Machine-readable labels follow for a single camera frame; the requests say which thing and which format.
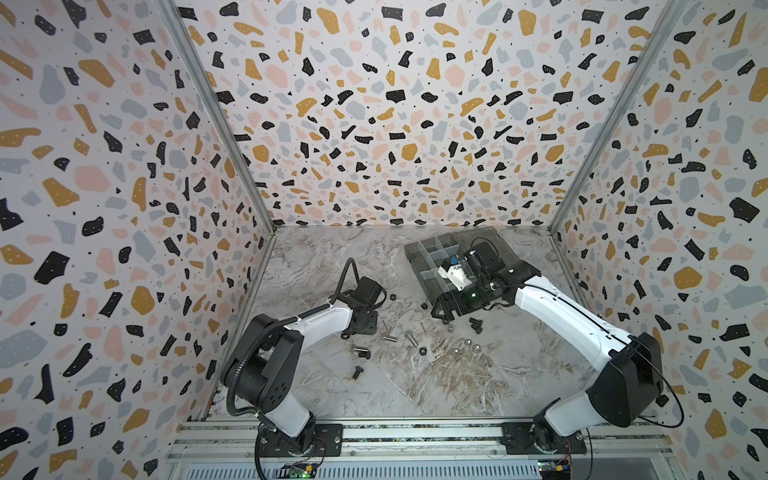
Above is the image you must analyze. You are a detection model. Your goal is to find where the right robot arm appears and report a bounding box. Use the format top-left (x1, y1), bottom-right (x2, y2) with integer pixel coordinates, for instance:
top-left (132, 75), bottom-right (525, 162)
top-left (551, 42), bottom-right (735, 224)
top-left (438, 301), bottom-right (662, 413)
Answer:
top-left (436, 241), bottom-right (663, 451)

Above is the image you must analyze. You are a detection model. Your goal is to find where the clear plastic organizer box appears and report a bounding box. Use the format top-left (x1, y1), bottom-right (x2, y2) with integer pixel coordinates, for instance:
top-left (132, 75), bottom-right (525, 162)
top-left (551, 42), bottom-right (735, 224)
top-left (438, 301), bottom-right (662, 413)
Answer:
top-left (404, 227), bottom-right (541, 324)

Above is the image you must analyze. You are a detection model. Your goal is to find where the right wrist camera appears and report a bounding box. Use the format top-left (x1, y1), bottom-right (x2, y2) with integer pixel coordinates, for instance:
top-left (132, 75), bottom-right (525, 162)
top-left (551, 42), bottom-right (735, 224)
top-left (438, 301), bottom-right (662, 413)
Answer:
top-left (438, 255), bottom-right (476, 291)

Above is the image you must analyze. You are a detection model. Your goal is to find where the left black corrugated cable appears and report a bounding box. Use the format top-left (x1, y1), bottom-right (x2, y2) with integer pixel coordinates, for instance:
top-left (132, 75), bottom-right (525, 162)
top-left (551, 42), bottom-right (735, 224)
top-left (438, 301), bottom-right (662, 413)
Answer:
top-left (224, 257), bottom-right (361, 480)

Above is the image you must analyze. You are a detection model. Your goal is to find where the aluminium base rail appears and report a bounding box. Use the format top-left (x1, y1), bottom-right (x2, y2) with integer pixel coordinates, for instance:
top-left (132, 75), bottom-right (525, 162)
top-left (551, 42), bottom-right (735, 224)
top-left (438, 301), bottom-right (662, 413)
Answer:
top-left (159, 417), bottom-right (685, 479)

